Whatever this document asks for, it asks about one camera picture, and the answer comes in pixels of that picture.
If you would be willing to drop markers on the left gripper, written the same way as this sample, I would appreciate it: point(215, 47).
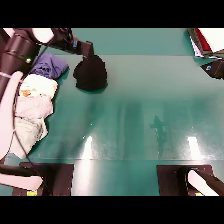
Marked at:
point(87, 49)

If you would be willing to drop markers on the black garment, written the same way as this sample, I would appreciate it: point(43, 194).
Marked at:
point(90, 74)

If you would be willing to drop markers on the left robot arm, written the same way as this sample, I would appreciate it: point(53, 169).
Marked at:
point(17, 52)

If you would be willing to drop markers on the purple T-shirt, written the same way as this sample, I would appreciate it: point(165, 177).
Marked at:
point(50, 65)

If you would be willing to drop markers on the white garment with orange print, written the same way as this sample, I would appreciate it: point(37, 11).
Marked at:
point(39, 86)

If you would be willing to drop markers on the pale pink garment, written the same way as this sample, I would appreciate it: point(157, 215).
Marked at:
point(34, 107)

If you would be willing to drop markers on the pale green garment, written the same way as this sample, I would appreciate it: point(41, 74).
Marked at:
point(29, 132)

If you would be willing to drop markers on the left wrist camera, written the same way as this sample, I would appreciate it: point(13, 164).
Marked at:
point(65, 34)

